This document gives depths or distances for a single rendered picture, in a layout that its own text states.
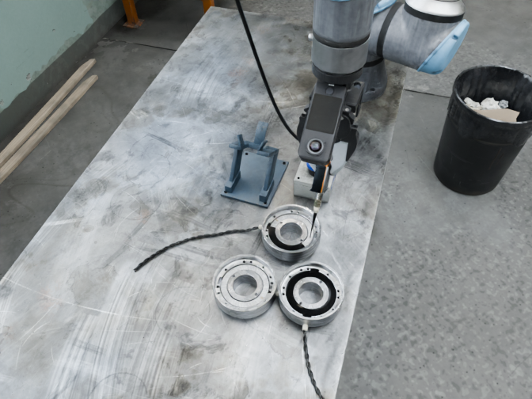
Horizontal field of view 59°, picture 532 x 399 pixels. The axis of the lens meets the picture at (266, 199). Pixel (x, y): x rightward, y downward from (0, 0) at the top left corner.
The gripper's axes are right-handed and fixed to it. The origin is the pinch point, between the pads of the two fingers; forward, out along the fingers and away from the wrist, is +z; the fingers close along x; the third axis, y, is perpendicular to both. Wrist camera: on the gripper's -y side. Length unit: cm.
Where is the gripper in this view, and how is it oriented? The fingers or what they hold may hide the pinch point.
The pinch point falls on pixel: (323, 170)
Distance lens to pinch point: 79.4
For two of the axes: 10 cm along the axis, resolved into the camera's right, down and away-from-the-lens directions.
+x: -9.4, -2.5, 2.4
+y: 3.5, -7.3, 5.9
